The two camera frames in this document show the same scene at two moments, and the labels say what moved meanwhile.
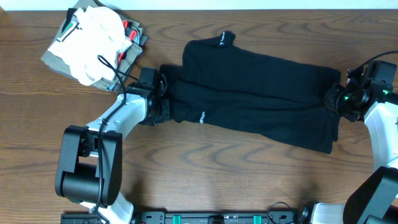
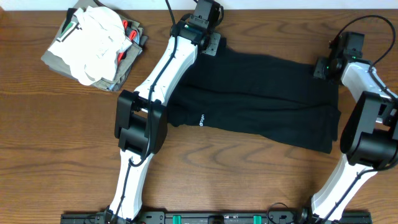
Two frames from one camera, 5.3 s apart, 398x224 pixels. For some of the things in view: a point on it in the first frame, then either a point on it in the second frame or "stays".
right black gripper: x=331 y=99 to x=321 y=61
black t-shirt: x=229 y=88 stays
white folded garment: x=92 y=43 stays
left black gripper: x=166 y=116 to x=213 y=48
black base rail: x=194 y=217 stays
